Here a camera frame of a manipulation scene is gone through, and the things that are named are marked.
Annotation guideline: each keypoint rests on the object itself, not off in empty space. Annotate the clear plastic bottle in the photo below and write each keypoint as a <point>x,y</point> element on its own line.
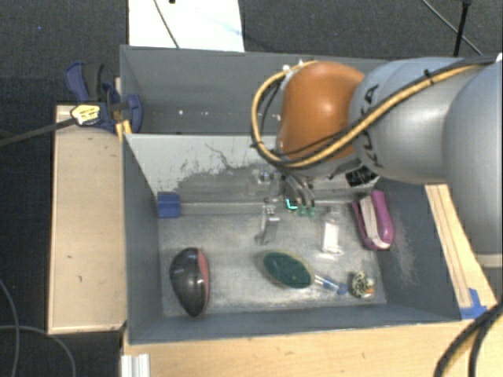
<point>331,234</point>

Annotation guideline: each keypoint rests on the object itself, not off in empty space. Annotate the small patterned ball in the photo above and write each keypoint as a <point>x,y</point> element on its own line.
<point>362,285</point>

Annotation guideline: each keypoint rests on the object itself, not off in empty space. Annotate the pale wood flat board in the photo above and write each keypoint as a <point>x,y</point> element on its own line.
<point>88,230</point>

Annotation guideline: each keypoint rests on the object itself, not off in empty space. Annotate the blue block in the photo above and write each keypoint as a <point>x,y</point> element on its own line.
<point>168,205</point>

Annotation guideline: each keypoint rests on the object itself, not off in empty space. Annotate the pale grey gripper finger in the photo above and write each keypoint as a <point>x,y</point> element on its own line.
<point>268,224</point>
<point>260,179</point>

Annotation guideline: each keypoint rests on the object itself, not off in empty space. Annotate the black and red computer mouse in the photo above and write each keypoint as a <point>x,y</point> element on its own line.
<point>188,281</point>

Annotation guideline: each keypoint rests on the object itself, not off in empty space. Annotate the dark green oval sponge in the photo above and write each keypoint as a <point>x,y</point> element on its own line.
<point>287,270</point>

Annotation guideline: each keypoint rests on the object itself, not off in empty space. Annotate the clear blue small tube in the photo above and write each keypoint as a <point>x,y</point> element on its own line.
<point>330,285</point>

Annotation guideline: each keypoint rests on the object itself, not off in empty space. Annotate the purple and white stapler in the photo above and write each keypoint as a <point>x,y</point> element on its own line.
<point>379,220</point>

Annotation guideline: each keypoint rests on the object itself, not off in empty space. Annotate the grey metal bin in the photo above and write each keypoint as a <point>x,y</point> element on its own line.
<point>236,234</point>

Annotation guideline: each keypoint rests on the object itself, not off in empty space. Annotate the black cylinder on white bracket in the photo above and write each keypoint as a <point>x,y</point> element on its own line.
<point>359,178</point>

